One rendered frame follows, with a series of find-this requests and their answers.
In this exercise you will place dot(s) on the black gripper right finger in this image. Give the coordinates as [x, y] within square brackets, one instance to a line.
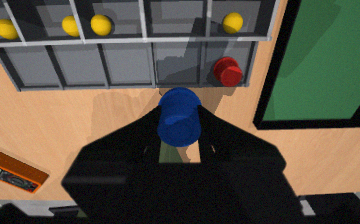
[231, 143]

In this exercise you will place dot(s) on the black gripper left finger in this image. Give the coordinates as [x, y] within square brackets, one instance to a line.
[127, 143]

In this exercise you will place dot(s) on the yellow ball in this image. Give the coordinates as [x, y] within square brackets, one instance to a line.
[69, 26]
[101, 25]
[232, 23]
[7, 29]

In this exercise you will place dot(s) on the orange-brown flat block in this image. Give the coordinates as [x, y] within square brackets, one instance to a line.
[20, 175]

